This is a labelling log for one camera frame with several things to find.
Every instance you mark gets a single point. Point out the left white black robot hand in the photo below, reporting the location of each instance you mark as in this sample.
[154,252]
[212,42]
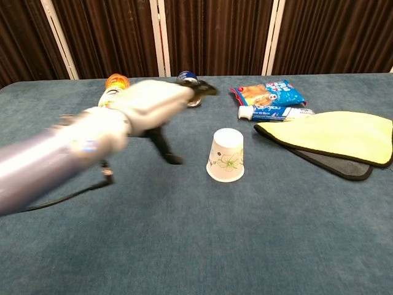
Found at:
[153,104]

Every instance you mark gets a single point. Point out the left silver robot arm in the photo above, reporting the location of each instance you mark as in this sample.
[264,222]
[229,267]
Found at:
[55,156]

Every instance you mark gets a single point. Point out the white floral paper cup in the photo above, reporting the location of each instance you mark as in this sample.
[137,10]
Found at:
[225,153]

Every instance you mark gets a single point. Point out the orange tea plastic bottle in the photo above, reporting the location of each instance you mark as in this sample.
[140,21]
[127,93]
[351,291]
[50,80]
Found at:
[113,87]

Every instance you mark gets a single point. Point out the blue white drink can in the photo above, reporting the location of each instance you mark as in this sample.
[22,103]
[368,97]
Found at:
[187,77]

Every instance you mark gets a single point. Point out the dark brown curtain panel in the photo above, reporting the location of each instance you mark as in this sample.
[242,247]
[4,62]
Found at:
[215,37]
[334,35]
[107,37]
[24,40]

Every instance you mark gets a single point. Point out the blue red snack bag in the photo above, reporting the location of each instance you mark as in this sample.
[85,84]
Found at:
[267,92]

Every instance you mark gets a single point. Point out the blue white toothpaste tube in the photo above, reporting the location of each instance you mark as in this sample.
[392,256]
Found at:
[270,113]

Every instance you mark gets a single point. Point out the yellow microfiber cloth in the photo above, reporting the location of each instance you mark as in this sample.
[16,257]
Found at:
[334,135]

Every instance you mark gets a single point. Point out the dark grey microfiber cloth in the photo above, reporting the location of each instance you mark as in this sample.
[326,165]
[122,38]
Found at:
[344,167]

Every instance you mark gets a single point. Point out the white partition frame post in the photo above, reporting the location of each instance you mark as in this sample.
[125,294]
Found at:
[160,38]
[273,37]
[59,40]

